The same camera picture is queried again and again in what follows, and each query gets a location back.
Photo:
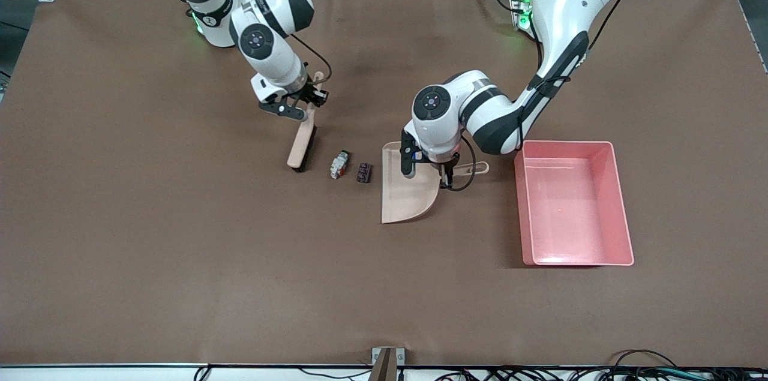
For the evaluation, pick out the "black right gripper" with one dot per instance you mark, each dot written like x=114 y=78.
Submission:
x=310 y=94

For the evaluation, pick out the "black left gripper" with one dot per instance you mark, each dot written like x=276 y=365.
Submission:
x=447 y=164

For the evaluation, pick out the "beige hand brush black bristles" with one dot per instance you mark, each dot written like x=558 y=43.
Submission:
x=300 y=144

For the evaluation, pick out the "beige plastic dustpan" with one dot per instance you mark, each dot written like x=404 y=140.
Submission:
x=408 y=201

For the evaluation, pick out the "white electrical switch part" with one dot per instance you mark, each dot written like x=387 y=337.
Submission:
x=339 y=166

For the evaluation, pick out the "small black electronic component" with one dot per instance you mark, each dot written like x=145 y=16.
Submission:
x=364 y=173

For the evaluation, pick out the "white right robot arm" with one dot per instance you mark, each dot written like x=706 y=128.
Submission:
x=264 y=45

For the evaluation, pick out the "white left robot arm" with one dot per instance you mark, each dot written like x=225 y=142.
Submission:
x=564 y=9

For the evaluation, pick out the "pink plastic bin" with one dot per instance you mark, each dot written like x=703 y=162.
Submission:
x=570 y=207

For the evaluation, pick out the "left base green-lit connector box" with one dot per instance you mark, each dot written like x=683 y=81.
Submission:
x=521 y=12

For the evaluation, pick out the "brown table mat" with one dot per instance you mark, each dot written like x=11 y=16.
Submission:
x=300 y=285

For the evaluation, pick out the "metal table edge bracket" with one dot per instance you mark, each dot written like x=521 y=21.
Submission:
x=387 y=360

